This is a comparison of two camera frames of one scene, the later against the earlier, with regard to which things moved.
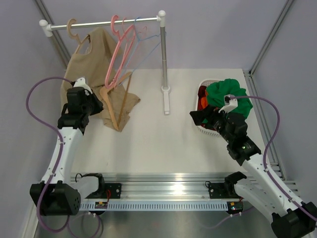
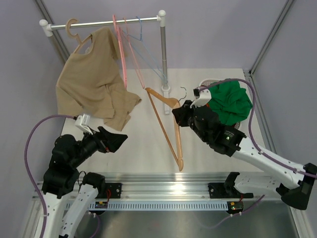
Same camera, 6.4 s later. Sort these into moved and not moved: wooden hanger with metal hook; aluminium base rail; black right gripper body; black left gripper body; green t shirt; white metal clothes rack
Moved: black left gripper body; black right gripper body; wooden hanger with metal hook
Not moved: aluminium base rail; white metal clothes rack; green t shirt
